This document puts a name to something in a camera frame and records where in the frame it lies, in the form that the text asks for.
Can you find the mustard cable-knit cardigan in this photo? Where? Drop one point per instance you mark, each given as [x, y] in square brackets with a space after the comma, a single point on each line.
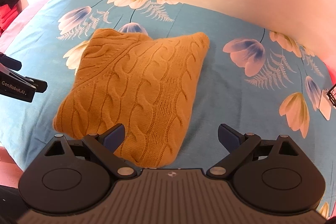
[148, 85]

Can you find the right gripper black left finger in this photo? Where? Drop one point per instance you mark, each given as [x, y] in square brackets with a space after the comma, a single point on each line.
[69, 176]

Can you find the blue floral bed sheet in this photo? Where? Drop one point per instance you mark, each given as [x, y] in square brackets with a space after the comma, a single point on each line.
[251, 79]

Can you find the black wire basket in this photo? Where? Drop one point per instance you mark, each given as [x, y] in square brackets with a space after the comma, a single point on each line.
[331, 94]

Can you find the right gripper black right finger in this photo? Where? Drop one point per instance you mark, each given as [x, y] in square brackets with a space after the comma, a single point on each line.
[273, 176]

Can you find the red clothes pile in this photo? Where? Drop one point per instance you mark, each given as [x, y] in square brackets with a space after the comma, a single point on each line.
[7, 15]

